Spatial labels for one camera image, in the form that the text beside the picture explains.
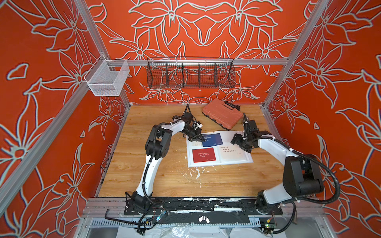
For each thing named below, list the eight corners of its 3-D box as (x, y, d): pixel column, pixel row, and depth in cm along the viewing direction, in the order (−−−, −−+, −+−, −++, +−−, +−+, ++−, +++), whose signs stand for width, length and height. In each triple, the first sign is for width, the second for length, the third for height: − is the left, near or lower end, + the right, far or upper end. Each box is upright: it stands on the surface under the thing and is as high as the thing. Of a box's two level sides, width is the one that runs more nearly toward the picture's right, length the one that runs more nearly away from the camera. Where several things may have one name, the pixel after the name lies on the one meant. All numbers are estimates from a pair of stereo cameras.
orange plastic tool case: (197, 110, 118) (198, 106, 114) (215, 97, 128) (215, 92, 124) (228, 131, 104) (229, 127, 100) (244, 115, 114) (246, 110, 110)
